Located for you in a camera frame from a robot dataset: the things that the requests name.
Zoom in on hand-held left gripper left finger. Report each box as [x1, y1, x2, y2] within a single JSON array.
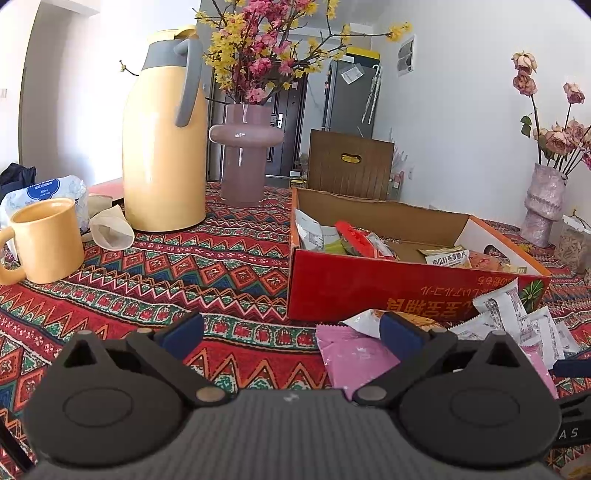
[[59, 312, 228, 408]]

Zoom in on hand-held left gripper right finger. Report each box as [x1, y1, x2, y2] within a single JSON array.
[[352, 311, 525, 408]]

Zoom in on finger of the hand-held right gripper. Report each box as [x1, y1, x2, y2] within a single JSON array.
[[555, 392, 591, 449], [553, 359, 591, 378]]

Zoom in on orange cracker snack packet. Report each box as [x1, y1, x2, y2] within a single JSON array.
[[342, 309, 446, 340]]

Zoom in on white printed snack packet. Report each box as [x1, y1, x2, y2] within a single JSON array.
[[450, 318, 495, 344], [473, 278, 525, 344], [517, 307, 580, 370]]

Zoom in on pale yellow snack packet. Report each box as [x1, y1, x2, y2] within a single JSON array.
[[560, 456, 591, 480]]

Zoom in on pink snack packet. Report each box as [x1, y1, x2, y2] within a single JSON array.
[[316, 324, 402, 401]]

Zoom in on red cardboard box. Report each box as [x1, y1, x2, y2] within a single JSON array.
[[286, 187, 552, 324]]

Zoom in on red snack packet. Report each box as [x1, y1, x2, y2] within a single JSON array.
[[333, 220, 399, 260]]

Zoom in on cream orange snack packet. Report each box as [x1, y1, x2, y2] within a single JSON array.
[[471, 254, 502, 273]]

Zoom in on white grey snack packet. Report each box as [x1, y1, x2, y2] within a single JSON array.
[[294, 209, 325, 252]]

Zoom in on red patterned tablecloth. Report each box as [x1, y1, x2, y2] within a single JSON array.
[[0, 181, 591, 480]]

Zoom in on clear storage jar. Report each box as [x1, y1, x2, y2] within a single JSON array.
[[554, 215, 591, 273]]

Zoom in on cream paper cup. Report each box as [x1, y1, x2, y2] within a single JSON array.
[[89, 206, 136, 250]]

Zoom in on beige cup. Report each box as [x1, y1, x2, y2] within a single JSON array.
[[88, 194, 114, 217]]

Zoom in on yellow mug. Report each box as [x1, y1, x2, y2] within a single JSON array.
[[0, 198, 86, 285]]

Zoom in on speckled pink vase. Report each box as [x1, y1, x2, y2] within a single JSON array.
[[521, 162, 568, 247]]

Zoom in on pink glass vase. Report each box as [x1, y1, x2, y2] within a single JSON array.
[[209, 104, 284, 208]]

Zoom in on pale dried grass bunch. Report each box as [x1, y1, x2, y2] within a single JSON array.
[[390, 129, 409, 167]]

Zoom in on yellow thermos jug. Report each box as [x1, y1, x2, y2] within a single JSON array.
[[122, 27, 208, 233]]

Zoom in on blue white tissue pack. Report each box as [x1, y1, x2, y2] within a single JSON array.
[[0, 175, 90, 234]]

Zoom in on dark door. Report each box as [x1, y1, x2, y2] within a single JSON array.
[[208, 76, 308, 182]]

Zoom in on grey refrigerator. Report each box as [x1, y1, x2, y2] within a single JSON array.
[[323, 60, 382, 139]]

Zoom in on dried pink roses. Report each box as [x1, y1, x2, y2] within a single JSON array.
[[511, 52, 591, 178]]

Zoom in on dark bag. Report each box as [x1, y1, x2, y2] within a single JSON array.
[[0, 163, 37, 199]]

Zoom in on white umbrella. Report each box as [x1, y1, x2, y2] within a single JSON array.
[[361, 65, 383, 124]]

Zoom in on yellow black box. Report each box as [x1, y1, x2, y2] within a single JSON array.
[[346, 46, 380, 65]]

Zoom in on pink yellow blossom branches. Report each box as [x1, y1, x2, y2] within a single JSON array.
[[119, 0, 414, 106]]

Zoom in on white wall panel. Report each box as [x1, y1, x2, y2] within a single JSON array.
[[397, 37, 416, 75]]

